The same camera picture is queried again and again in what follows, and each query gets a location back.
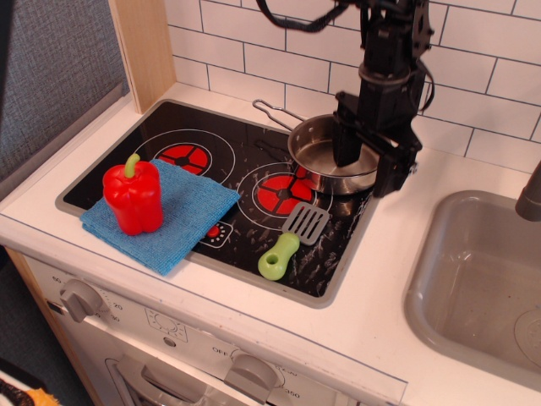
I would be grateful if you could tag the grey spatula with green handle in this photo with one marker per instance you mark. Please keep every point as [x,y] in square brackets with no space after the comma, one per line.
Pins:
[303,226]

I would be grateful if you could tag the metal pot with wire handle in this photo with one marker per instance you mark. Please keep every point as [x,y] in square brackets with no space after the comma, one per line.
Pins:
[313,160]

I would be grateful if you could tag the black toy stovetop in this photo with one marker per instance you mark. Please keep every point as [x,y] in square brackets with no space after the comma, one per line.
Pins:
[255,161]

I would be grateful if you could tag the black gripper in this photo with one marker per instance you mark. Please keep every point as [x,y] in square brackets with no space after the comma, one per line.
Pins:
[384,107]

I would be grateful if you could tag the grey toy sink basin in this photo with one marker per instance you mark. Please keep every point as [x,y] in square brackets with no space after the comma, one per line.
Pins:
[475,292]

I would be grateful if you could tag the grey right oven knob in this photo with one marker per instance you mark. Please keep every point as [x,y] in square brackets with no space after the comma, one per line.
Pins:
[251,377]

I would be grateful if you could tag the wooden side post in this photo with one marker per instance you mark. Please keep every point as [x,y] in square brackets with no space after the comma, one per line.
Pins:
[144,41]

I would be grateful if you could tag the red toy bell pepper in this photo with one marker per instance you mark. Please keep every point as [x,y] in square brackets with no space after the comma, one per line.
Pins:
[133,192]

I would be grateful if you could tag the grey left oven knob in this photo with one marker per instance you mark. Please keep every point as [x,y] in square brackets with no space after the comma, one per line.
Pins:
[80,300]

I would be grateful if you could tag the grey toy faucet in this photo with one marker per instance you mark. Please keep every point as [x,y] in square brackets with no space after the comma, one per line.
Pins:
[528,205]

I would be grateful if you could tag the grey oven door handle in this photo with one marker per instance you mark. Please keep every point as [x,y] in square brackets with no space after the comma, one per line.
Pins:
[155,382]

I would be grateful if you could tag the blue folded cloth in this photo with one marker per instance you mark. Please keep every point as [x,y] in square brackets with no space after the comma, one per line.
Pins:
[191,205]

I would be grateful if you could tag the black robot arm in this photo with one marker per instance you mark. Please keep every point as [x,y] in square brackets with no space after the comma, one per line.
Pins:
[394,35]

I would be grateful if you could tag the orange plush object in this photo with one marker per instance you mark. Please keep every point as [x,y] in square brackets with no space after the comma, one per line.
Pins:
[40,397]

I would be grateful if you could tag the grey oven knob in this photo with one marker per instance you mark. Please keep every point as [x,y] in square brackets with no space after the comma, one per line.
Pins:
[80,300]
[251,377]

